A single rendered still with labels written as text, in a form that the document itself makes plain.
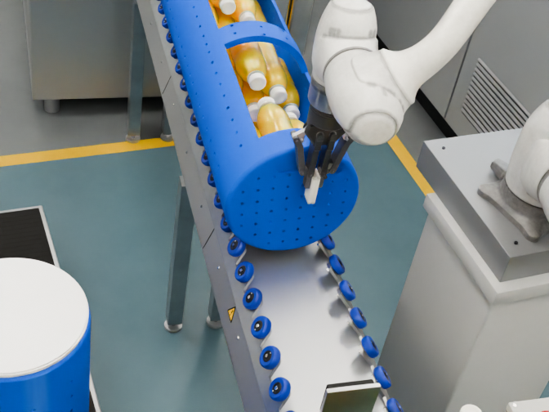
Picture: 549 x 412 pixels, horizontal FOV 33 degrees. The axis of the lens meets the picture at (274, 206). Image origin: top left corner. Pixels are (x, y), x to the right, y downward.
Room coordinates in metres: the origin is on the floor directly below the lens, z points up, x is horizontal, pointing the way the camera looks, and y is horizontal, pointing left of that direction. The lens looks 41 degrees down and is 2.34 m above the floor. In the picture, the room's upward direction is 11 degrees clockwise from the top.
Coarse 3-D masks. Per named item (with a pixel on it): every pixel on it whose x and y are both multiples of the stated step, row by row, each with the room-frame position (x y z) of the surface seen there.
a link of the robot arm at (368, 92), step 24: (456, 0) 1.39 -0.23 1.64; (480, 0) 1.39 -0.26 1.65; (456, 24) 1.34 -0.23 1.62; (408, 48) 1.32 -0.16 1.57; (432, 48) 1.31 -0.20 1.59; (456, 48) 1.32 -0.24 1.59; (336, 72) 1.30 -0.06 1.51; (360, 72) 1.28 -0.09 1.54; (384, 72) 1.27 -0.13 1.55; (408, 72) 1.28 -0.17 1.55; (432, 72) 1.30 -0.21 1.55; (336, 96) 1.26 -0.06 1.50; (360, 96) 1.23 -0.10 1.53; (384, 96) 1.23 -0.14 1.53; (408, 96) 1.26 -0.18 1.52; (360, 120) 1.20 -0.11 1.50; (384, 120) 1.20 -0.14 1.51
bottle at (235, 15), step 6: (240, 0) 2.13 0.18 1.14; (246, 0) 2.14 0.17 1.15; (252, 0) 2.16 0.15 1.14; (240, 6) 2.12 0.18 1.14; (246, 6) 2.12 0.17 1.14; (252, 6) 2.13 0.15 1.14; (234, 12) 2.11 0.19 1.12; (240, 12) 2.11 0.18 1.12; (252, 12) 2.12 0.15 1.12; (234, 18) 2.11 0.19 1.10
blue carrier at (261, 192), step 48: (192, 0) 2.01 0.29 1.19; (192, 48) 1.86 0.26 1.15; (288, 48) 1.86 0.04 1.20; (192, 96) 1.75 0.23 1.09; (240, 96) 1.62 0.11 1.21; (240, 144) 1.49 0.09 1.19; (288, 144) 1.46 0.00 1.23; (336, 144) 1.52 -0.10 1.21; (240, 192) 1.41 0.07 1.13; (288, 192) 1.45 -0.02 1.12; (336, 192) 1.48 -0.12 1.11; (288, 240) 1.46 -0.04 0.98
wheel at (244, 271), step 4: (240, 264) 1.37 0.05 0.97; (244, 264) 1.37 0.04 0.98; (248, 264) 1.36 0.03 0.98; (236, 268) 1.37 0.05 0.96; (240, 268) 1.36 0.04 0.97; (244, 268) 1.36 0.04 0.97; (248, 268) 1.35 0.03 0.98; (252, 268) 1.36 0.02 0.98; (236, 272) 1.36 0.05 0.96; (240, 272) 1.36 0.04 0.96; (244, 272) 1.35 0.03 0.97; (248, 272) 1.35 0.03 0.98; (252, 272) 1.35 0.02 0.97; (236, 276) 1.35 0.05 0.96; (240, 276) 1.34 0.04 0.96; (244, 276) 1.34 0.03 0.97; (248, 276) 1.34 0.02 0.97; (240, 280) 1.34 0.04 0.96; (244, 280) 1.34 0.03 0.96
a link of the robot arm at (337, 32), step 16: (336, 0) 1.43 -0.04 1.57; (352, 0) 1.43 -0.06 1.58; (336, 16) 1.40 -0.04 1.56; (352, 16) 1.40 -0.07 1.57; (368, 16) 1.41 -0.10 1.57; (320, 32) 1.41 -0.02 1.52; (336, 32) 1.39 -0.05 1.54; (352, 32) 1.38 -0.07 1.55; (368, 32) 1.40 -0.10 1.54; (320, 48) 1.39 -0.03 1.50; (336, 48) 1.36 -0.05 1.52; (352, 48) 1.36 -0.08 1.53; (368, 48) 1.37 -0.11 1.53; (320, 64) 1.37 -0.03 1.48; (320, 80) 1.40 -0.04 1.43
